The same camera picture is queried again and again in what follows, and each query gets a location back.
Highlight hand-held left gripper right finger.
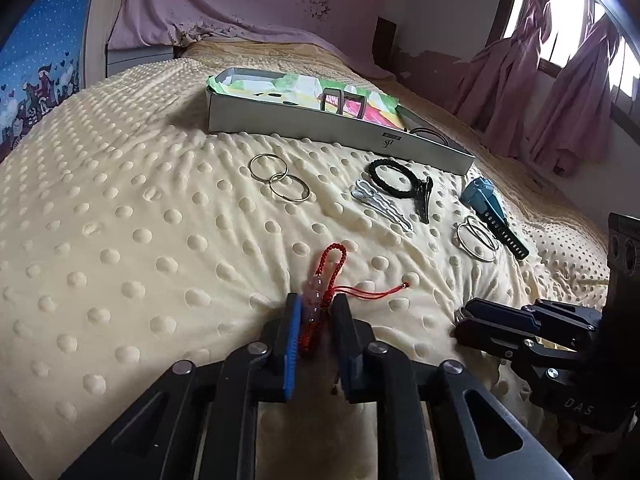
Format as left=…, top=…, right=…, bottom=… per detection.
left=330, top=292, right=571, bottom=480

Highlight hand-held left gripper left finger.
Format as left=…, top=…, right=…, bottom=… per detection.
left=59, top=292, right=306, bottom=480

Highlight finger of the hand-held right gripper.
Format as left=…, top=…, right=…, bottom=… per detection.
left=452, top=320, right=592, bottom=362
left=462, top=298, right=601, bottom=332

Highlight red cord charm pink beads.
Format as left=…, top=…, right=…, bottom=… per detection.
left=299, top=242, right=412, bottom=361

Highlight blue wristwatch black strap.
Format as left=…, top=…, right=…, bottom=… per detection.
left=459, top=177, right=530, bottom=261

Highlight black hair clip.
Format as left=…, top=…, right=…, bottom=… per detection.
left=412, top=176, right=435, bottom=225

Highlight grey shallow box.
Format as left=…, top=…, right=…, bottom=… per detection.
left=204, top=66, right=477, bottom=177

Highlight silver hair clip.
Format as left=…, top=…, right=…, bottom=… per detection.
left=357, top=178, right=415, bottom=226
left=350, top=190, right=413, bottom=234

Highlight cream dotted blanket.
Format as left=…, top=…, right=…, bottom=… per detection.
left=0, top=40, right=616, bottom=480

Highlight pink curtain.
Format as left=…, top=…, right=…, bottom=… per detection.
left=527, top=12, right=635, bottom=177
left=452, top=0, right=565, bottom=158

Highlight colourful printed paper liner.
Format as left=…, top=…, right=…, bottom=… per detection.
left=210, top=72, right=406, bottom=128

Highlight grey metal buckle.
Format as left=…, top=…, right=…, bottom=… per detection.
left=319, top=87, right=368, bottom=121

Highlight dark wooden board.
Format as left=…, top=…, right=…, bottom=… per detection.
left=375, top=16, right=399, bottom=79

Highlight tan bedspread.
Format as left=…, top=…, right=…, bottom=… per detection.
left=180, top=39, right=613, bottom=241

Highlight window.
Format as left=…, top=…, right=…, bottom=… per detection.
left=500, top=0, right=640, bottom=111

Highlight grey headboard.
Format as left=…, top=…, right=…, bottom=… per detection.
left=106, top=44, right=174, bottom=79

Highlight pink hanging cloth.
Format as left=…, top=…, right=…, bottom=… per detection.
left=107, top=0, right=396, bottom=78

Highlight blue dotted wardrobe cover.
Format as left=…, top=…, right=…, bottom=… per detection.
left=0, top=0, right=101, bottom=161

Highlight silver key ring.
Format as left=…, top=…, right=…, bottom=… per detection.
left=249, top=153, right=290, bottom=181
left=268, top=172, right=311, bottom=203

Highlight black hair tie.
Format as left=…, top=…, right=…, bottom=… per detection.
left=367, top=159, right=423, bottom=198

